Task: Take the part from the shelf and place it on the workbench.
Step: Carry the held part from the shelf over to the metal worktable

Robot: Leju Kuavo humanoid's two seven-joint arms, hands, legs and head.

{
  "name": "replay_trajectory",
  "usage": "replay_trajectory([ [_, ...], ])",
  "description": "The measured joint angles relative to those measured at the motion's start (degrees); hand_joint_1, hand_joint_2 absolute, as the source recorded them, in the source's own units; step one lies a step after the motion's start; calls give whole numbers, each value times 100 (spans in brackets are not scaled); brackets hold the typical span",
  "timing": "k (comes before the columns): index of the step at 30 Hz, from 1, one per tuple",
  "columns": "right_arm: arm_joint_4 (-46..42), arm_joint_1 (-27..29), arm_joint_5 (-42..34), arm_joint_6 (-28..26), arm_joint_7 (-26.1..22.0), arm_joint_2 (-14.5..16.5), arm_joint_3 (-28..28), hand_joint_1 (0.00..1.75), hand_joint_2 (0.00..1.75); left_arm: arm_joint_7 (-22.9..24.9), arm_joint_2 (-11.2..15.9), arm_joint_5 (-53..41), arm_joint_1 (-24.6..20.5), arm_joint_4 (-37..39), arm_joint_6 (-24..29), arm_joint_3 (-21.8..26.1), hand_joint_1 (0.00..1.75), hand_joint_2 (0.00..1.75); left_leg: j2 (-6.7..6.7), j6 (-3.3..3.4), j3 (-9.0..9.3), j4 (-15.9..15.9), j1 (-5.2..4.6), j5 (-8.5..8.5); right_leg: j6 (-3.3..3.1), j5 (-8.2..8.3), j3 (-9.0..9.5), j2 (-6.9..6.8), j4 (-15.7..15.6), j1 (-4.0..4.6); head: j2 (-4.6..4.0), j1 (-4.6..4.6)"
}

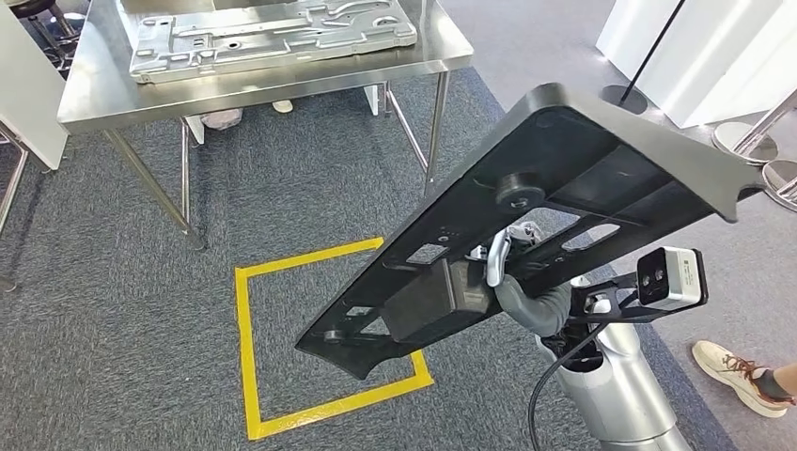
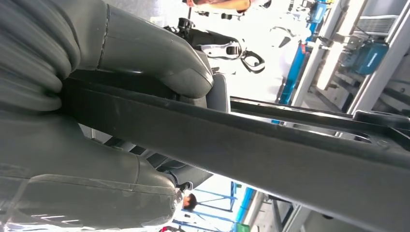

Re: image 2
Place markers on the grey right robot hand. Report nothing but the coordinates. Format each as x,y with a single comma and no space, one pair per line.
80,179

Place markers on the person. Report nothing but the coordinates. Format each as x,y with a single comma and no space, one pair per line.
224,4
190,201

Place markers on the blue rack with green crates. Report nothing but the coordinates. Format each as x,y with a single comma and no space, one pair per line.
245,201

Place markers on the white and black robot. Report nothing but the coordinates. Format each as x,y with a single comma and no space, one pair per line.
221,49

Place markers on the blue metal beam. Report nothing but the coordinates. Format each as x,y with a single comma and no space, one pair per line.
294,70

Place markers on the white vented unit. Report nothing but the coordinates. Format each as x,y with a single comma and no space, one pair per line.
376,25

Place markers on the grey metal frame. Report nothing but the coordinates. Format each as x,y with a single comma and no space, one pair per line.
378,76

